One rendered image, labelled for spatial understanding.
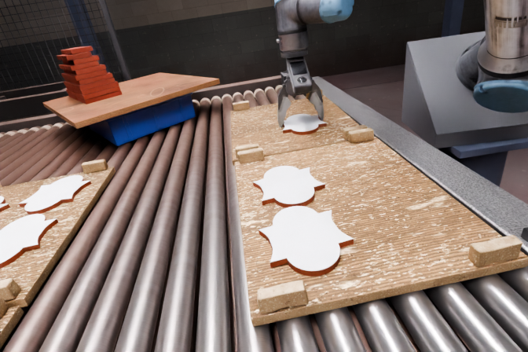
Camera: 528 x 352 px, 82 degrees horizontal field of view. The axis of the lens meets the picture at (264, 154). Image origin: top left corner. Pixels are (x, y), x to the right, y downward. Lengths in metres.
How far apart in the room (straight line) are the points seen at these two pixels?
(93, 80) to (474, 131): 1.16
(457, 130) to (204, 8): 4.84
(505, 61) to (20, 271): 0.90
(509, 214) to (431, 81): 0.45
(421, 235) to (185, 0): 5.19
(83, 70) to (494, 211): 1.17
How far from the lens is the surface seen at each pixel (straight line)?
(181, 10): 5.45
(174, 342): 0.43
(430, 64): 0.97
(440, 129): 0.88
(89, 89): 1.21
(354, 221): 0.50
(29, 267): 0.63
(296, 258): 0.43
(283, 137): 0.81
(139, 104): 1.03
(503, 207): 0.62
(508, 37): 0.68
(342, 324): 0.41
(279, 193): 0.56
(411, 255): 0.46
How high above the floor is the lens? 1.25
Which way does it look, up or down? 26 degrees down
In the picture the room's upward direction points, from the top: 9 degrees counter-clockwise
